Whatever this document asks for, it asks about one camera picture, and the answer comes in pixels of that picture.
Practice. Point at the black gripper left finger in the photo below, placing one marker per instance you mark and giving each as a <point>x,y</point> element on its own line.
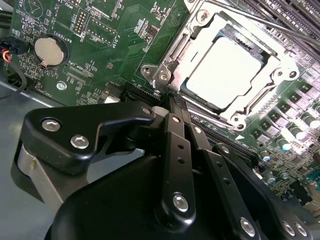
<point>60,155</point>

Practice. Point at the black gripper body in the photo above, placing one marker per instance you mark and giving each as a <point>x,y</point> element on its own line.
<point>112,205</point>

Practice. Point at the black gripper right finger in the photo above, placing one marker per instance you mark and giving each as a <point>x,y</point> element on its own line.
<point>217,172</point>

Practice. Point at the silver CPU green board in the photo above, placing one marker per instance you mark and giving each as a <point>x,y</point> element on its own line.
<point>222,72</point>

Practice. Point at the metal socket cover frame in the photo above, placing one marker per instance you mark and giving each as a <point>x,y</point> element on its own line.
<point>202,35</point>

